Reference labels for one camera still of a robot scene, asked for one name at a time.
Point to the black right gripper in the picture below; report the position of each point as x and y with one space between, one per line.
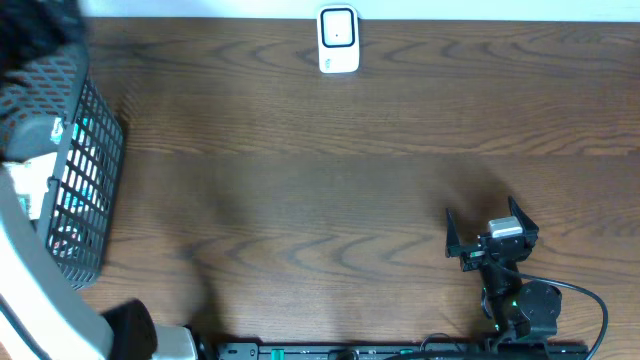
471 258

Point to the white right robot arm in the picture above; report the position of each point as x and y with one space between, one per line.
524 313

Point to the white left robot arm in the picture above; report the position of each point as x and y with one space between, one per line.
42 315

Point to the grey plastic mesh basket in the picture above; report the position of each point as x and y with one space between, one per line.
55 107

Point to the white packets in basket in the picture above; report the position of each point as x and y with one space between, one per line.
30 182

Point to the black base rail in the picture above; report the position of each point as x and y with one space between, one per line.
432 350

